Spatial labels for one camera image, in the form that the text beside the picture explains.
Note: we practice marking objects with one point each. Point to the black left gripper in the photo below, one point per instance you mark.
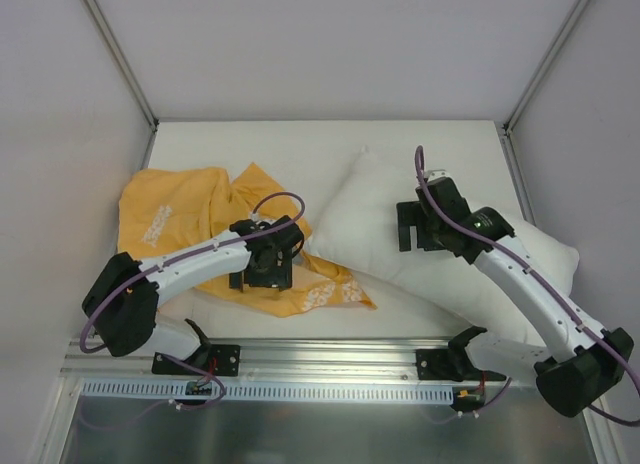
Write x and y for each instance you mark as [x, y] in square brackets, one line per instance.
[267, 277]

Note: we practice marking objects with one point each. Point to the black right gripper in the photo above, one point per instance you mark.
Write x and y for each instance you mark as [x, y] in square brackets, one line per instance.
[417, 224]

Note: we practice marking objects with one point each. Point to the white pillow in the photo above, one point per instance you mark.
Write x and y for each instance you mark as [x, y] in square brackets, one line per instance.
[417, 293]

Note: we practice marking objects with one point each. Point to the orange Mickey Mouse pillowcase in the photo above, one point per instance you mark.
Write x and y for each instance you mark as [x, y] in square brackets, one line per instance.
[161, 212]

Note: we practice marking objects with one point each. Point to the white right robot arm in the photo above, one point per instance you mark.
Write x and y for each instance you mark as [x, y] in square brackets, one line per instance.
[579, 360]

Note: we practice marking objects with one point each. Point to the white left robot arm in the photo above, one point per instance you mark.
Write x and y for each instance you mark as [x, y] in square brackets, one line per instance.
[123, 304]

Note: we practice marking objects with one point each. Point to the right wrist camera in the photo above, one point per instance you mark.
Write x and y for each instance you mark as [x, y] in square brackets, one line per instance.
[435, 174]

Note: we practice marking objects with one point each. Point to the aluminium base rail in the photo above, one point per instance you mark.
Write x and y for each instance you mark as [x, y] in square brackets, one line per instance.
[381, 361]

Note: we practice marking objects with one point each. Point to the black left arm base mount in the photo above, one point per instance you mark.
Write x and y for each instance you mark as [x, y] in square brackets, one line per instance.
[220, 356]

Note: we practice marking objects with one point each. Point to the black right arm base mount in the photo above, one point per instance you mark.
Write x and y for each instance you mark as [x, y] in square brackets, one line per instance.
[445, 364]

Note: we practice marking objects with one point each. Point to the white slotted cable duct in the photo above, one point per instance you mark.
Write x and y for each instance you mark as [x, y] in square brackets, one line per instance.
[265, 391]

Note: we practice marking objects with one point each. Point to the left aluminium frame post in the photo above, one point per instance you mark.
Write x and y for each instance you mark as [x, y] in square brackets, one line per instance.
[112, 45]

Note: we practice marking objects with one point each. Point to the aluminium frame post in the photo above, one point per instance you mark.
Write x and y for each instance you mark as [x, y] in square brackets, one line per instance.
[112, 45]
[551, 55]

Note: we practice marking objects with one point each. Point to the right aluminium frame post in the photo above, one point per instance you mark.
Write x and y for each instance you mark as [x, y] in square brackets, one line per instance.
[551, 55]

